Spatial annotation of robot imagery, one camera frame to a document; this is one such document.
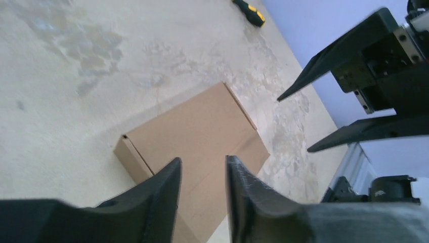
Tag aluminium frame rail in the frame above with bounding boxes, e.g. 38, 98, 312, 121
329, 143, 377, 194

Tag brown cardboard box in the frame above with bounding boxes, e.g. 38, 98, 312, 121
114, 82, 270, 242

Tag yellow black screwdriver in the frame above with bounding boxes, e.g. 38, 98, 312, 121
232, 0, 265, 27

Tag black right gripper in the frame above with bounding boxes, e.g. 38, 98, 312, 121
277, 1, 428, 152

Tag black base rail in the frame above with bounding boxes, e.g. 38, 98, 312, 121
321, 176, 368, 203

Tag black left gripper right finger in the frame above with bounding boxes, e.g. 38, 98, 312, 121
225, 155, 428, 242

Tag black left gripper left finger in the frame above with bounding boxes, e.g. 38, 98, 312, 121
1, 157, 182, 242

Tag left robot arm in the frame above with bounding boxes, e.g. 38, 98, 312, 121
1, 155, 428, 242

